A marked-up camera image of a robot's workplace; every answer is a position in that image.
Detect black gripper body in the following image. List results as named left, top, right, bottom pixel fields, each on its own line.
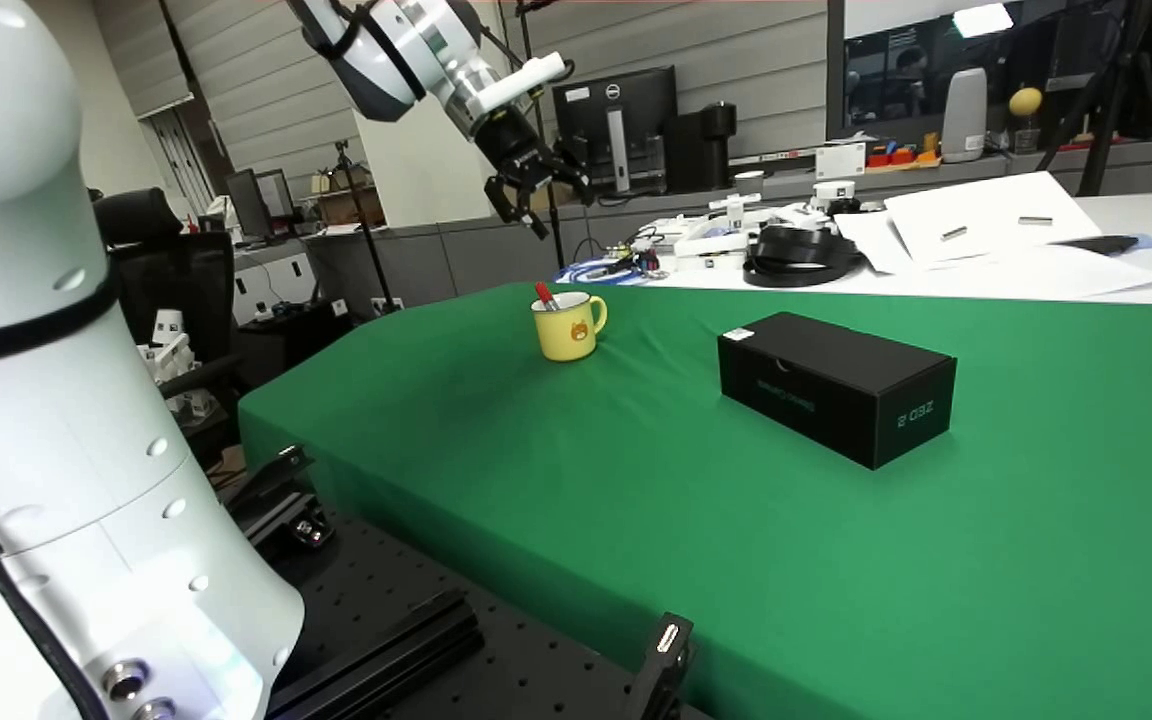
left=470, top=101, right=566, bottom=188

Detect yellow enamel cup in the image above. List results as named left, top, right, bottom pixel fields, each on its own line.
left=529, top=288, right=610, bottom=369

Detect black Dell monitor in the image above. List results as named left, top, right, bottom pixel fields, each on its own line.
left=551, top=64, right=679, bottom=199

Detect black desktop computer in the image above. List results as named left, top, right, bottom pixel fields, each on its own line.
left=664, top=101, right=738, bottom=195

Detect white electronics clutter pile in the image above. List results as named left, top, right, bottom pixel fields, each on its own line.
left=551, top=191, right=861, bottom=292

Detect thin black light tripod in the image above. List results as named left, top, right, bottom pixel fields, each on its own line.
left=328, top=136, right=404, bottom=322

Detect white small box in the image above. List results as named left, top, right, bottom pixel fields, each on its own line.
left=813, top=136, right=873, bottom=185

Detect orange red small objects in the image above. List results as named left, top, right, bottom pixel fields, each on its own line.
left=865, top=129, right=942, bottom=177

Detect black rectangular box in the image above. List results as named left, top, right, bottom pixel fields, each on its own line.
left=714, top=313, right=961, bottom=473

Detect black office chair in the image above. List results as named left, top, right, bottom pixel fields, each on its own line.
left=86, top=185, right=241, bottom=410

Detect white plastic figure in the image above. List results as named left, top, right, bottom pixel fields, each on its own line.
left=144, top=303, right=203, bottom=389

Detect grey white speaker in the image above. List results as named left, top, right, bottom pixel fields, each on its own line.
left=941, top=64, right=991, bottom=166

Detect green tablecloth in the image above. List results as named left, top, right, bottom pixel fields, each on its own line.
left=234, top=281, right=1152, bottom=720

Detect white paper sheets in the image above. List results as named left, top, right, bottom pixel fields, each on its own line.
left=831, top=170, right=1152, bottom=303

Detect black flat phone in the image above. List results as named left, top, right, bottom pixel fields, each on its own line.
left=1054, top=234, right=1149, bottom=262

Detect black cable bundle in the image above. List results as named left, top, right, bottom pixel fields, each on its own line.
left=738, top=218, right=873, bottom=292

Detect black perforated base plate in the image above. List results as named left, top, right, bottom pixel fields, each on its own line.
left=216, top=441, right=714, bottom=720

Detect black aluminium rail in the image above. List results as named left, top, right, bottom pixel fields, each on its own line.
left=265, top=588, right=489, bottom=720

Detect black camera tripod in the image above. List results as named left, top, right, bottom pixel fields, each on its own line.
left=1035, top=0, right=1152, bottom=199

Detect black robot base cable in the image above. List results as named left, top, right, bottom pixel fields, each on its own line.
left=0, top=470, right=103, bottom=720

